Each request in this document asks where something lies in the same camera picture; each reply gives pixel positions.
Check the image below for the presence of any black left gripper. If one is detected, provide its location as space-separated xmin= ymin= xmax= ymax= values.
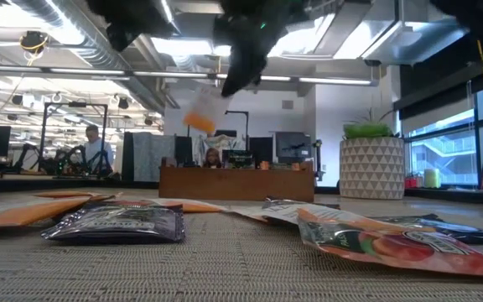
xmin=85 ymin=0 xmax=179 ymax=54

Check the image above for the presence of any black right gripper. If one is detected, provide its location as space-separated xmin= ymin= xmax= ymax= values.
xmin=212 ymin=0 xmax=312 ymax=98

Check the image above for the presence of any white orange Tazo tea packet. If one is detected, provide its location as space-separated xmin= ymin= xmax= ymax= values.
xmin=98 ymin=197 xmax=229 ymax=214
xmin=227 ymin=196 xmax=393 ymax=232
xmin=181 ymin=85 xmax=233 ymax=135
xmin=0 ymin=194 xmax=116 ymax=232

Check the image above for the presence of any wooden tea organizer box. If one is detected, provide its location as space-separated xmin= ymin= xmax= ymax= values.
xmin=158 ymin=157 xmax=316 ymax=204

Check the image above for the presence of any long ceiling light bar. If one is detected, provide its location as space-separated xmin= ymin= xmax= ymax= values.
xmin=48 ymin=66 xmax=375 ymax=87

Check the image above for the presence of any white hanging cloth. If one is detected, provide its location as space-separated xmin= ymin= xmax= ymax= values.
xmin=195 ymin=133 xmax=247 ymax=168

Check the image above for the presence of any person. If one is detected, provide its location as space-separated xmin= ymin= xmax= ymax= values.
xmin=81 ymin=124 xmax=116 ymax=176
xmin=201 ymin=147 xmax=223 ymax=169

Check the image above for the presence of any grey office partition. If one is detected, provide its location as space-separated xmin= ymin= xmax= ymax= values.
xmin=132 ymin=131 xmax=176 ymax=183

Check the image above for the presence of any succulent in white patterned pot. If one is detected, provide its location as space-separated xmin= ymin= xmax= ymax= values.
xmin=339 ymin=107 xmax=406 ymax=200

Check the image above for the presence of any grey woven placemat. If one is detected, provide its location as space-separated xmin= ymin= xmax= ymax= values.
xmin=0 ymin=190 xmax=483 ymax=302

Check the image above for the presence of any yellow-green cup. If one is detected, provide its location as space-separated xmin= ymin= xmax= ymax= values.
xmin=423 ymin=168 xmax=441 ymax=190

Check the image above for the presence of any black background station frame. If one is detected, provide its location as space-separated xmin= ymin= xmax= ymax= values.
xmin=39 ymin=101 xmax=110 ymax=176
xmin=223 ymin=109 xmax=250 ymax=152

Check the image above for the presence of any yellow cable coil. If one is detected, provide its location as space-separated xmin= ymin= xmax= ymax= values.
xmin=18 ymin=29 xmax=50 ymax=67

